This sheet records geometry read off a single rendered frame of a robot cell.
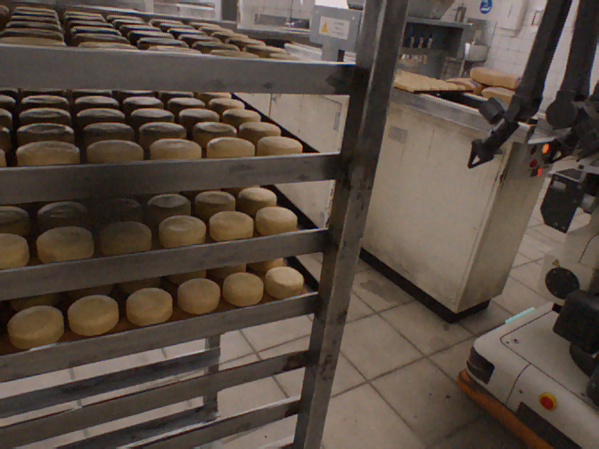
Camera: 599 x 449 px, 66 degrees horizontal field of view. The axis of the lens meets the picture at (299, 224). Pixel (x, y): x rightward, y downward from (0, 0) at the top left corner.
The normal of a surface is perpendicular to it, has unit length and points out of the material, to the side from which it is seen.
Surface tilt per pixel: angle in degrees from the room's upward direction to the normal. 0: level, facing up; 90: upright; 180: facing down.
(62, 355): 90
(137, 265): 90
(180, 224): 0
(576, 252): 90
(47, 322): 0
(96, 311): 0
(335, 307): 90
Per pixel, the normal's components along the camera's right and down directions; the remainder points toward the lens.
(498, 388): -0.82, 0.17
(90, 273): 0.44, 0.45
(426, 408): 0.11, -0.89
